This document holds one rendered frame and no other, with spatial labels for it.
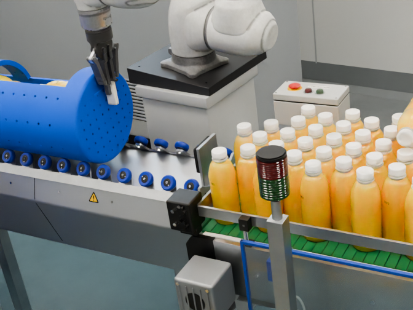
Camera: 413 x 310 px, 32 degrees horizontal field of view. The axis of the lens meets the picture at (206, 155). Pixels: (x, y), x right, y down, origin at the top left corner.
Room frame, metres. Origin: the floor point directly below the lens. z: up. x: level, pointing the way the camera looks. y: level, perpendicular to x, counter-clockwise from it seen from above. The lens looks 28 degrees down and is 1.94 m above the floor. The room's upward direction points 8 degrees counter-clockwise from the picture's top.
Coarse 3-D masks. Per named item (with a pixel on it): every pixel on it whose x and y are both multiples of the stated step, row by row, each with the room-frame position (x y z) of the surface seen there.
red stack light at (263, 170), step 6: (258, 162) 1.26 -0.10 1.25; (264, 162) 1.25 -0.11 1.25; (270, 162) 1.25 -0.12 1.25; (276, 162) 1.25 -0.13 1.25; (282, 162) 1.25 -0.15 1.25; (258, 168) 1.27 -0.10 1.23; (264, 168) 1.25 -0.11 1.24; (270, 168) 1.25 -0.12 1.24; (276, 168) 1.25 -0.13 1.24; (282, 168) 1.25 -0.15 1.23; (258, 174) 1.27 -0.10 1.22; (264, 174) 1.25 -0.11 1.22; (270, 174) 1.25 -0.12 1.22; (276, 174) 1.25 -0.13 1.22; (282, 174) 1.25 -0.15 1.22
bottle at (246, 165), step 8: (240, 160) 1.60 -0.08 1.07; (248, 160) 1.59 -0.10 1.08; (240, 168) 1.59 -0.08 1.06; (248, 168) 1.58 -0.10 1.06; (240, 176) 1.59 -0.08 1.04; (248, 176) 1.58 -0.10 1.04; (240, 184) 1.59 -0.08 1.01; (248, 184) 1.58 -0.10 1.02; (240, 192) 1.60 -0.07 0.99; (248, 192) 1.58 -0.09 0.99; (240, 200) 1.60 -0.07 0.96; (248, 200) 1.58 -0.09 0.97; (248, 208) 1.58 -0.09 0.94
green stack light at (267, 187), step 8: (288, 176) 1.27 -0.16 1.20; (264, 184) 1.25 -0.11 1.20; (272, 184) 1.25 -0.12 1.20; (280, 184) 1.25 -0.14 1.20; (288, 184) 1.26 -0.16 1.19; (264, 192) 1.26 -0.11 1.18; (272, 192) 1.25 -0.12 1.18; (280, 192) 1.25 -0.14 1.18; (288, 192) 1.26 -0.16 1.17; (272, 200) 1.25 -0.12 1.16; (280, 200) 1.25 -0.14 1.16
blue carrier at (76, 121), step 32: (0, 64) 2.20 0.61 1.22; (0, 96) 2.03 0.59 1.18; (32, 96) 1.96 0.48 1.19; (64, 96) 1.91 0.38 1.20; (96, 96) 1.94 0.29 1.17; (128, 96) 2.06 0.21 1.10; (0, 128) 2.00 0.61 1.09; (32, 128) 1.93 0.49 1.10; (64, 128) 1.87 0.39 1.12; (96, 128) 1.92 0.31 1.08; (128, 128) 2.04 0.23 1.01; (96, 160) 1.89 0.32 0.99
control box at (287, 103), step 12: (288, 84) 1.98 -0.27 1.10; (312, 84) 1.96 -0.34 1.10; (324, 84) 1.94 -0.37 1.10; (276, 96) 1.93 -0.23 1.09; (288, 96) 1.91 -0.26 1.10; (300, 96) 1.89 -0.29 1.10; (312, 96) 1.87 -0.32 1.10; (324, 96) 1.86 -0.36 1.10; (336, 96) 1.85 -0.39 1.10; (348, 96) 1.90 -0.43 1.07; (276, 108) 1.93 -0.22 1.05; (288, 108) 1.91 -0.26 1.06; (300, 108) 1.89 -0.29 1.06; (324, 108) 1.85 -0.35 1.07; (336, 108) 1.83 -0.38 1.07; (348, 108) 1.90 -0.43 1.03; (288, 120) 1.91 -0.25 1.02; (336, 120) 1.83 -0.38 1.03
